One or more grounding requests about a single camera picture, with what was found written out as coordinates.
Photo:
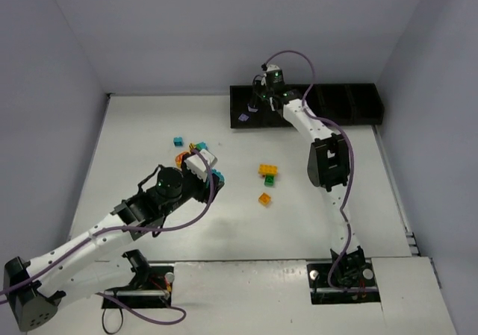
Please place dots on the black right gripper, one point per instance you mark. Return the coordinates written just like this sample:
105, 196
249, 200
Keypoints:
258, 93

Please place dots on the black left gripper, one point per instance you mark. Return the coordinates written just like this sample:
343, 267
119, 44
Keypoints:
210, 185

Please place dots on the lilac lego brick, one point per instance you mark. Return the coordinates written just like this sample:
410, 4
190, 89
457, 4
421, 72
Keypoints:
243, 117

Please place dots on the green hollow lego brick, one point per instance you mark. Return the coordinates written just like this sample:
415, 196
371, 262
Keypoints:
269, 180

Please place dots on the purple square lego brick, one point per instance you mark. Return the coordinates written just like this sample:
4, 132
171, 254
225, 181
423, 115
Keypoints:
252, 108

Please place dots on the teal oval lego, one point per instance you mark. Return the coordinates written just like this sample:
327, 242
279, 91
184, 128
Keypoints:
219, 175

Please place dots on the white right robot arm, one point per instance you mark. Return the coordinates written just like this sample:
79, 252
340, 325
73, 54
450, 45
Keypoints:
329, 168

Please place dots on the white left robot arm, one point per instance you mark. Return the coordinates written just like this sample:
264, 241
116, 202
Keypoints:
98, 259

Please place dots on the yellow butterfly oval lego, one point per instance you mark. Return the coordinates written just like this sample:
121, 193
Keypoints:
179, 158

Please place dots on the teal square lego brick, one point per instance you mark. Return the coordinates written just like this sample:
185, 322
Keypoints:
178, 141

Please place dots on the yellow 2x4 lego brick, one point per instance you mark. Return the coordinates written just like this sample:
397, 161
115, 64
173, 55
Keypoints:
267, 169

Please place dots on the yellow square lego brick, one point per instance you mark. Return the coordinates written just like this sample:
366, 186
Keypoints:
264, 199

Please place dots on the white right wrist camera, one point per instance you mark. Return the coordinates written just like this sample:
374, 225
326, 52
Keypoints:
270, 68

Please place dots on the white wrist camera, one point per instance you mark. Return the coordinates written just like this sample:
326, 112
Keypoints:
270, 68
197, 162

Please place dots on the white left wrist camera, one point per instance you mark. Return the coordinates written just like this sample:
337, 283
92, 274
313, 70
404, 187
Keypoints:
197, 162

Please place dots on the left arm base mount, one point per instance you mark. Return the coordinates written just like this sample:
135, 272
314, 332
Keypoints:
151, 286

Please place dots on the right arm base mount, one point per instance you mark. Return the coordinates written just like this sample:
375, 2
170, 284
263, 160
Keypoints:
346, 280

